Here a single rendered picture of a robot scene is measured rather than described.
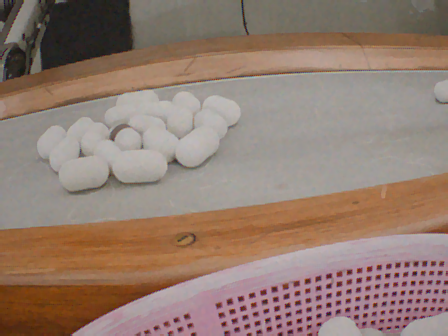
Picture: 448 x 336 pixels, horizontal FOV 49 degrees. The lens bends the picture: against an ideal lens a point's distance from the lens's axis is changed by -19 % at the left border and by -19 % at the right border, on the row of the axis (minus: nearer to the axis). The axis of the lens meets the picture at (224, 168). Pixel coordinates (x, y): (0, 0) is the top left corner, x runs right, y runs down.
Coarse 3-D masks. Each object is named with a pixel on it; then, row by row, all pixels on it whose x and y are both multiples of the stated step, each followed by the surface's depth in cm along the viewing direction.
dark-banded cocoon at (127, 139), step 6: (114, 126) 42; (120, 132) 40; (126, 132) 40; (132, 132) 40; (108, 138) 42; (120, 138) 40; (126, 138) 40; (132, 138) 40; (138, 138) 40; (120, 144) 40; (126, 144) 40; (132, 144) 40; (138, 144) 40
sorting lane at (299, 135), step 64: (0, 128) 53; (64, 128) 49; (192, 128) 45; (256, 128) 44; (320, 128) 43; (384, 128) 42; (0, 192) 38; (64, 192) 37; (128, 192) 36; (192, 192) 35; (256, 192) 34; (320, 192) 34
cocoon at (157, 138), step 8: (152, 128) 40; (160, 128) 40; (144, 136) 40; (152, 136) 39; (160, 136) 39; (168, 136) 39; (144, 144) 40; (152, 144) 39; (160, 144) 38; (168, 144) 38; (160, 152) 38; (168, 152) 38; (168, 160) 39
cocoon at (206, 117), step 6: (198, 114) 43; (204, 114) 42; (210, 114) 42; (216, 114) 42; (198, 120) 42; (204, 120) 42; (210, 120) 41; (216, 120) 41; (222, 120) 41; (198, 126) 42; (210, 126) 41; (216, 126) 41; (222, 126) 41; (222, 132) 41
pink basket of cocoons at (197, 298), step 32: (288, 256) 22; (320, 256) 22; (352, 256) 22; (384, 256) 22; (416, 256) 22; (192, 288) 21; (224, 288) 22; (256, 288) 22; (288, 288) 22; (352, 288) 23; (384, 288) 23; (416, 288) 22; (96, 320) 19; (128, 320) 20; (160, 320) 20; (192, 320) 21; (224, 320) 22; (256, 320) 22; (288, 320) 23; (320, 320) 23; (384, 320) 23
